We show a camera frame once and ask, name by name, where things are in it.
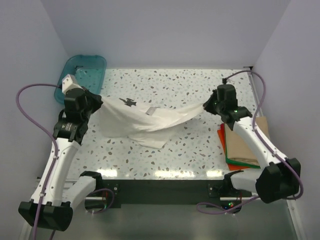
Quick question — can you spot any green folded t shirt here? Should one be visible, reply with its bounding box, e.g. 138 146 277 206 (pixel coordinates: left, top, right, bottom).
219 129 250 171

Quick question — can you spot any white printed t shirt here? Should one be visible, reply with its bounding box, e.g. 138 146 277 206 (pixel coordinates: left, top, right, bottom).
97 97 204 149

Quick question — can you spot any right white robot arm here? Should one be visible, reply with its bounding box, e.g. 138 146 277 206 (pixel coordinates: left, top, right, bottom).
203 84 304 204

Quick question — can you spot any teal plastic basket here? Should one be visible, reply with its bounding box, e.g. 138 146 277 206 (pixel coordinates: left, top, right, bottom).
57 54 107 95

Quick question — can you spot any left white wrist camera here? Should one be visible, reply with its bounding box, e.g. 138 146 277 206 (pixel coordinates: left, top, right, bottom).
61 74 82 95

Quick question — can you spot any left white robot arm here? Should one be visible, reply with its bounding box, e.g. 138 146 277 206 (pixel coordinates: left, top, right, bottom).
18 87 104 232

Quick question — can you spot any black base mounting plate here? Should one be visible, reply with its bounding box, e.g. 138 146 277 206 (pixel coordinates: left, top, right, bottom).
84 178 243 214

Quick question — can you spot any orange folded t shirt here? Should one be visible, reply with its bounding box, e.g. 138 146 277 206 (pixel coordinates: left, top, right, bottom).
217 123 260 171

